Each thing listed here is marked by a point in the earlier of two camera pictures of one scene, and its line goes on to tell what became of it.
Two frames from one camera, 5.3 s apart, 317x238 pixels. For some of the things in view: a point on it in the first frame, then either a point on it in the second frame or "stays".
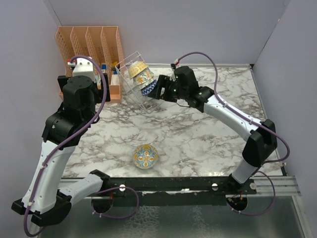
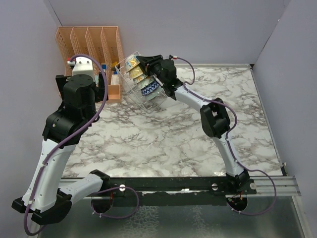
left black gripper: [99, 92] stays
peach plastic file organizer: [103, 42] stays
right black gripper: [162, 82] -> [147, 64]
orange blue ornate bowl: [145, 156] -> [131, 62]
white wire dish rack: [122, 70] stays
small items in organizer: [115, 68] stays
